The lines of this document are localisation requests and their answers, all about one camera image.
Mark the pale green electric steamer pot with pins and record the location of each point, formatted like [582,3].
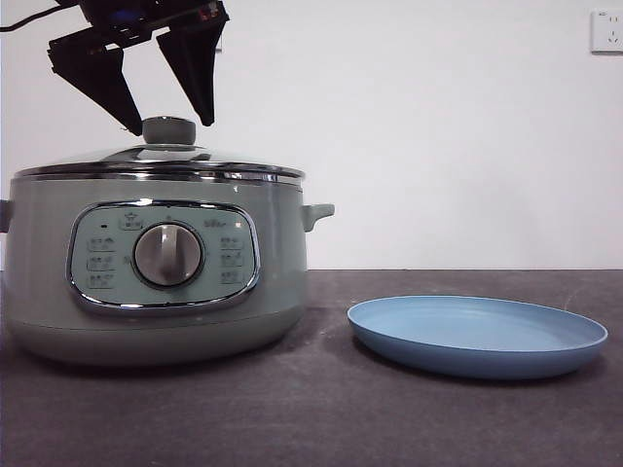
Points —
[44,272]

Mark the glass lid with green knob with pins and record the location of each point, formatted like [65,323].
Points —
[168,131]

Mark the blue round plate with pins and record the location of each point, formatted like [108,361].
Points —
[467,348]

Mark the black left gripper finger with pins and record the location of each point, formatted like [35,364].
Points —
[102,82]
[194,68]

